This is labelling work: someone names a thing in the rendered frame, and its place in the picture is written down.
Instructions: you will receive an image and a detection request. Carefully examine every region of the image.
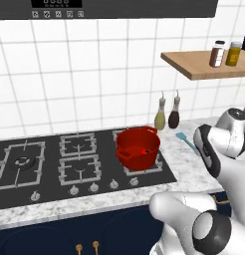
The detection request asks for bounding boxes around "dark vinegar bottle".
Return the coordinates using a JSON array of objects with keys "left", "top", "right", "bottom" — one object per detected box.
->
[{"left": 167, "top": 89, "right": 181, "bottom": 129}]

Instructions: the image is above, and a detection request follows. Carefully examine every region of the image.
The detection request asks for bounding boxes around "dark range hood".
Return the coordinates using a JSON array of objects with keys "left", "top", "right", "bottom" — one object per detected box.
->
[{"left": 0, "top": 0, "right": 220, "bottom": 21}]

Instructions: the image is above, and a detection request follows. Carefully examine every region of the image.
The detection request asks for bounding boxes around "wooden wall shelf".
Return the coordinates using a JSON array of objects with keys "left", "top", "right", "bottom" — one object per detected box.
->
[{"left": 160, "top": 49, "right": 245, "bottom": 82}]

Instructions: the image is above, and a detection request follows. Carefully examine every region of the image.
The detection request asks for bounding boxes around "navy cupboard door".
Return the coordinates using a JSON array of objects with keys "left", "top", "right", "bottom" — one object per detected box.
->
[
  {"left": 0, "top": 219, "right": 89, "bottom": 255},
  {"left": 86, "top": 204, "right": 165, "bottom": 255}
]

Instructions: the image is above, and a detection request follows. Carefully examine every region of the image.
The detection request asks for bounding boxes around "black gas hob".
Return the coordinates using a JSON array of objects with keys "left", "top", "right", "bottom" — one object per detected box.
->
[{"left": 0, "top": 127, "right": 178, "bottom": 211}]

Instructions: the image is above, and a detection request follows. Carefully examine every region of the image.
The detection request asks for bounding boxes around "light blue spatula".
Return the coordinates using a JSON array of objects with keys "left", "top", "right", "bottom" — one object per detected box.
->
[{"left": 175, "top": 131, "right": 197, "bottom": 150}]

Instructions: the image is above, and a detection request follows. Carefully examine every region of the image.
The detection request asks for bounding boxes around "yellow spice jar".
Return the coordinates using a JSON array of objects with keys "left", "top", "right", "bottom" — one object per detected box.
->
[{"left": 225, "top": 41, "right": 243, "bottom": 67}]

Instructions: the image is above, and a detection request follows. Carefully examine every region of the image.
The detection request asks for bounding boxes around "yellow oil bottle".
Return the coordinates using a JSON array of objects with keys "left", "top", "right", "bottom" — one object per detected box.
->
[{"left": 153, "top": 91, "right": 167, "bottom": 131}]

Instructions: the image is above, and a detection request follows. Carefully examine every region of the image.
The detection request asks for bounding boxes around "silver hob knob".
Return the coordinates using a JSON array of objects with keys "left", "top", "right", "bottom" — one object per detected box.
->
[
  {"left": 109, "top": 178, "right": 121, "bottom": 190},
  {"left": 89, "top": 181, "right": 100, "bottom": 194},
  {"left": 128, "top": 176, "right": 140, "bottom": 187},
  {"left": 69, "top": 184, "right": 81, "bottom": 196},
  {"left": 30, "top": 190, "right": 42, "bottom": 202}
]

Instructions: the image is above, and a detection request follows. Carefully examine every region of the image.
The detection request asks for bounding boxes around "red pot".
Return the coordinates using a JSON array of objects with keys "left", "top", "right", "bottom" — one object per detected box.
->
[{"left": 115, "top": 126, "right": 161, "bottom": 172}]

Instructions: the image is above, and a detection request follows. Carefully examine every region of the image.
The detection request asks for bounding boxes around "brown spice jar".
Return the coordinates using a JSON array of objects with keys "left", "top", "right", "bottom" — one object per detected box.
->
[{"left": 208, "top": 40, "right": 226, "bottom": 69}]

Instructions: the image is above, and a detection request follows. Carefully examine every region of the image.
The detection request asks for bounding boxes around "brass drawer handle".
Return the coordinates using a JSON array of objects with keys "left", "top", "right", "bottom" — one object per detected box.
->
[{"left": 211, "top": 194, "right": 231, "bottom": 205}]

